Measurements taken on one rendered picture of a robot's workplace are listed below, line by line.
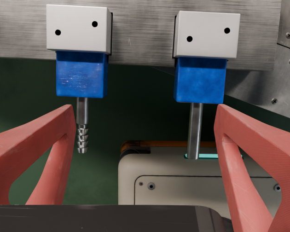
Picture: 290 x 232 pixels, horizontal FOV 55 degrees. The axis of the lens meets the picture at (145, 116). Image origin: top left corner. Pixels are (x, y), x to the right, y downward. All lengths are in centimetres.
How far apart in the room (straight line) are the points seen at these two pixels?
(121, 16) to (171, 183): 71
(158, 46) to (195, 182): 70
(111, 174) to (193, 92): 98
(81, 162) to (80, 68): 97
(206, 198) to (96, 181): 49
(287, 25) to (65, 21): 24
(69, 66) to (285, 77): 23
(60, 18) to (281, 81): 24
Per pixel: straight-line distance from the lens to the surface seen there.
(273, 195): 101
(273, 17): 29
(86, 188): 125
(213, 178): 93
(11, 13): 29
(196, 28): 24
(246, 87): 34
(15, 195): 136
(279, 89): 35
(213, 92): 26
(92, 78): 25
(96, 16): 24
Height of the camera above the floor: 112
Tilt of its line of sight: 81 degrees down
